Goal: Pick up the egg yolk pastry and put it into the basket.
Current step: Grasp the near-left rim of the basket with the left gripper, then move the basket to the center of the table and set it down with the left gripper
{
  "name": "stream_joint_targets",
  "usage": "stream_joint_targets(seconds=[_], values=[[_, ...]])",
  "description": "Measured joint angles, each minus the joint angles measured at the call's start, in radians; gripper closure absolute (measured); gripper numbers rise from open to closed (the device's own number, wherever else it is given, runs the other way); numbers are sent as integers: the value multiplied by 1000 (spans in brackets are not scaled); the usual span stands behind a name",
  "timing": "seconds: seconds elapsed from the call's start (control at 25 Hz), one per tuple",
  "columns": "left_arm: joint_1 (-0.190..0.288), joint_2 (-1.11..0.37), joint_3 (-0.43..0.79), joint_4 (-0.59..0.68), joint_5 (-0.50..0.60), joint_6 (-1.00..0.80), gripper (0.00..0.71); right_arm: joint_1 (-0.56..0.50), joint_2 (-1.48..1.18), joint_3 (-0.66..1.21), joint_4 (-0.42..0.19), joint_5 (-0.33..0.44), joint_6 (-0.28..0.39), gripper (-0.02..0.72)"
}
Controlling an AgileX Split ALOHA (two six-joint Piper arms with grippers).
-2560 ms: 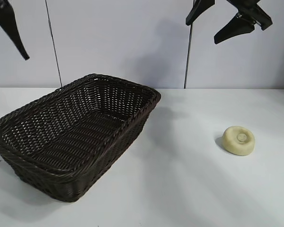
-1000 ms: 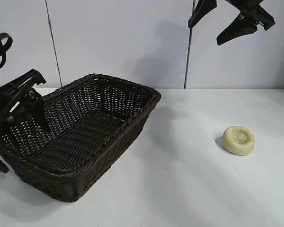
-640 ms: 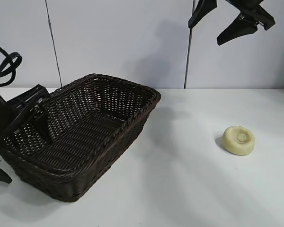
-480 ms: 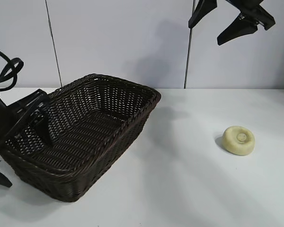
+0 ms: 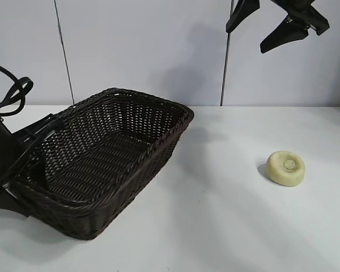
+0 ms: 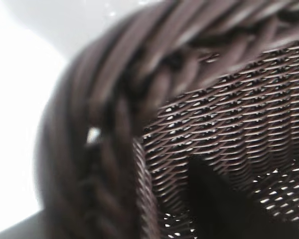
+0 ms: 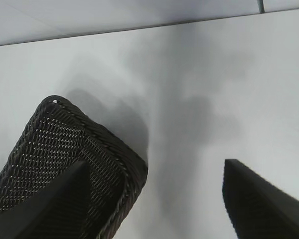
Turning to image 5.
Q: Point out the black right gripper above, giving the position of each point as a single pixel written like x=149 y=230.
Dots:
x=306 y=14

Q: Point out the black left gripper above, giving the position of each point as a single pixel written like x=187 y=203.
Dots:
x=3 y=153

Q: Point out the dark brown woven basket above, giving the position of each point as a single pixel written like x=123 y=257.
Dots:
x=116 y=158

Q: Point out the pale yellow round pastry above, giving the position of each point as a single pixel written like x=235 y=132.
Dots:
x=275 y=173

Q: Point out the black vertical wall strip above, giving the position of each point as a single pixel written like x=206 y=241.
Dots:
x=64 y=54
x=225 y=71

